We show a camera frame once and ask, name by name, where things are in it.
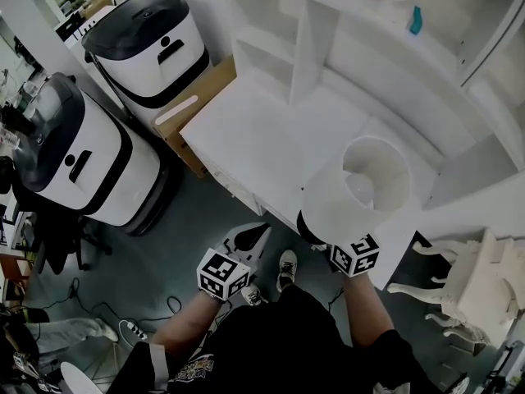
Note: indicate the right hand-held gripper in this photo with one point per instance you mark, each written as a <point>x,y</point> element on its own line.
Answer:
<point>354,257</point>

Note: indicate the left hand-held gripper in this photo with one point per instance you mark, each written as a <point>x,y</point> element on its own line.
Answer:
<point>223,275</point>

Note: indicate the white table lamp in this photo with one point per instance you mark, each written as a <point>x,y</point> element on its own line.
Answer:
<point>336,203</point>

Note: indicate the person's left forearm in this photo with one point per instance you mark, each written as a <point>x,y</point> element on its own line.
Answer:
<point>188,322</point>

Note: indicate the person's right forearm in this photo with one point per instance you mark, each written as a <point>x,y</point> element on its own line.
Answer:
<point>367,310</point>

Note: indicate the white table top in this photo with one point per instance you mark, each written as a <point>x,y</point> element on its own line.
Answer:
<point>254,146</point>

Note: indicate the white desk hutch shelves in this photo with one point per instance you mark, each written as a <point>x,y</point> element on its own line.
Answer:
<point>410,80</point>

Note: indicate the person's right white shoe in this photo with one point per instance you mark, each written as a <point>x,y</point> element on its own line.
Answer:
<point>287,269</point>

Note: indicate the person's white shoe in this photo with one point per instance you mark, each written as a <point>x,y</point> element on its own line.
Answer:
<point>253,294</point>
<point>287,269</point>

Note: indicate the person's left white shoe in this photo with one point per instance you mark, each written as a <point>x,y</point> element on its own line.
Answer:
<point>253,294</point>

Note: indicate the person's black shirt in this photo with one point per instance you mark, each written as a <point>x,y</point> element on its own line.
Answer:
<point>279,351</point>

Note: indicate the cream ornate carved chair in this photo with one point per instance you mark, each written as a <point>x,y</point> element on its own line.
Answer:
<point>484,281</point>

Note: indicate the white power strip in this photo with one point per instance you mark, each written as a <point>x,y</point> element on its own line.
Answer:
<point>133,328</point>

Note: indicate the white flat strip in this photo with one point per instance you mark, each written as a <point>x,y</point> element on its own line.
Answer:
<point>177,109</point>

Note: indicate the brown cardboard box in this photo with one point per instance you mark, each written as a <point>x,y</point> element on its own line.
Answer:
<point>213,84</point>

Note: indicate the white and black robot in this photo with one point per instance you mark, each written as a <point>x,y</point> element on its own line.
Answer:
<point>98,166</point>
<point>143,51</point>

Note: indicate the black office chair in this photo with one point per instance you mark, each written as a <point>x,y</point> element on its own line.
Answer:
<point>61,244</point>

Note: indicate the white round stool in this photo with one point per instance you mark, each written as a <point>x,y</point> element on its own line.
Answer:
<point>80,380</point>

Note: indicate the teal curved object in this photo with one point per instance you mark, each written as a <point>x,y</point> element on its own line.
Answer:
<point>415,21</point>

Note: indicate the white tissue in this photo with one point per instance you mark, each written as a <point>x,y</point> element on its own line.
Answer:
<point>393,8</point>

